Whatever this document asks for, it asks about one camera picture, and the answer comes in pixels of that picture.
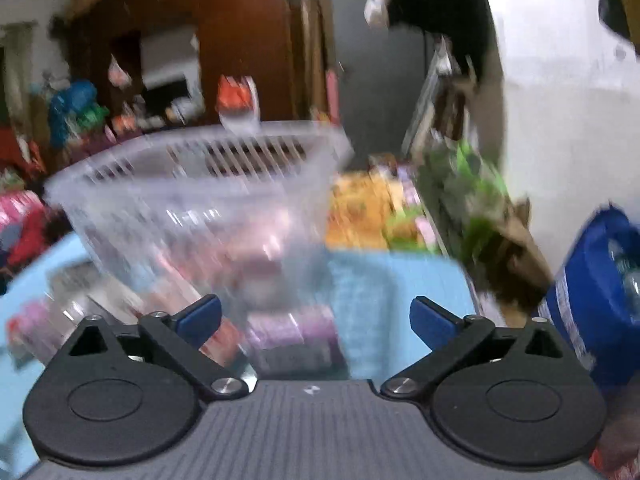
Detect green packets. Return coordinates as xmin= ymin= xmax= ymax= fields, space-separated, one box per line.
xmin=417 ymin=140 xmax=511 ymax=271

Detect small white plastic bag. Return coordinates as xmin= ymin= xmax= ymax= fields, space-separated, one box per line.
xmin=107 ymin=55 xmax=133 ymax=91

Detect black hanging garment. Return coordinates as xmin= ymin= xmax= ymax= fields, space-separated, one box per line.
xmin=387 ymin=0 xmax=496 ymax=86

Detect white plastic laundry basket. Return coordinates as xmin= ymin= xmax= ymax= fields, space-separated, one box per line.
xmin=44 ymin=120 xmax=357 ymax=341

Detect yellow printed package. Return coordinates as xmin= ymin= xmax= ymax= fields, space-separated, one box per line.
xmin=325 ymin=172 xmax=426 ymax=252

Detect blue plastic bags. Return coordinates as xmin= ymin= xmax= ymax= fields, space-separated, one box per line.
xmin=47 ymin=80 xmax=108 ymax=151

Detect purple plastic package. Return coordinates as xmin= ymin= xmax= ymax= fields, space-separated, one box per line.
xmin=247 ymin=307 xmax=348 ymax=378

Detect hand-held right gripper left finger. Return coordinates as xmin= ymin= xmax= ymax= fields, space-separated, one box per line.
xmin=50 ymin=295 xmax=251 ymax=401

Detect brown cardboard piece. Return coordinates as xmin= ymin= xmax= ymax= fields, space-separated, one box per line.
xmin=472 ymin=197 xmax=556 ymax=318

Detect purple and white tissue pack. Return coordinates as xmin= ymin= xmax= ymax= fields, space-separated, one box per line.
xmin=7 ymin=295 xmax=76 ymax=361

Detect grey metal door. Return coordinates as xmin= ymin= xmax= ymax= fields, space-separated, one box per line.
xmin=327 ymin=0 xmax=436 ymax=161

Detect brown wooden wardrobe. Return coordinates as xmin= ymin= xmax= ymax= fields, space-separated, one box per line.
xmin=50 ymin=0 xmax=301 ymax=126

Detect pile of clothes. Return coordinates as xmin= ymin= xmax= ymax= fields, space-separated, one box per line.
xmin=0 ymin=125 xmax=71 ymax=281

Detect brown hanging bag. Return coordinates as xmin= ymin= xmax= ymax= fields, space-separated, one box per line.
xmin=580 ymin=0 xmax=640 ymax=53

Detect orange and white plastic bag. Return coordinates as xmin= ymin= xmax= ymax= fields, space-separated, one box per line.
xmin=216 ymin=75 xmax=261 ymax=133

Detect blue bag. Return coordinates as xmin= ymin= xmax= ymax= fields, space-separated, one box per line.
xmin=532 ymin=205 xmax=640 ymax=391

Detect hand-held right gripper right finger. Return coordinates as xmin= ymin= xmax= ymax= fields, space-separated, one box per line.
xmin=380 ymin=296 xmax=576 ymax=401

